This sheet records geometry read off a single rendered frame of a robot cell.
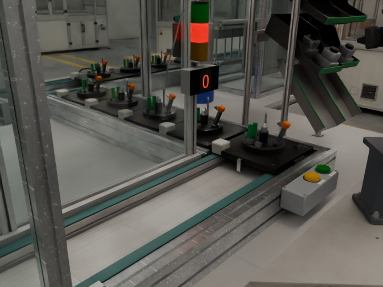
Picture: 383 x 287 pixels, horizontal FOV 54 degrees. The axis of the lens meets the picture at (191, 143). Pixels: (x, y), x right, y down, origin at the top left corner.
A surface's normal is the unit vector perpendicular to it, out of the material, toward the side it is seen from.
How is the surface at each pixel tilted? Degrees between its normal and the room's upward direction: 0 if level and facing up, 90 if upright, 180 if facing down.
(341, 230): 0
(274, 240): 0
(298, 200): 90
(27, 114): 90
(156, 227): 0
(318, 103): 45
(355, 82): 90
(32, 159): 90
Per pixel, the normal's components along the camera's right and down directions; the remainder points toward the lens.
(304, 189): 0.01, -0.93
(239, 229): 0.74, 0.26
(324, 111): 0.44, -0.44
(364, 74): -0.73, 0.25
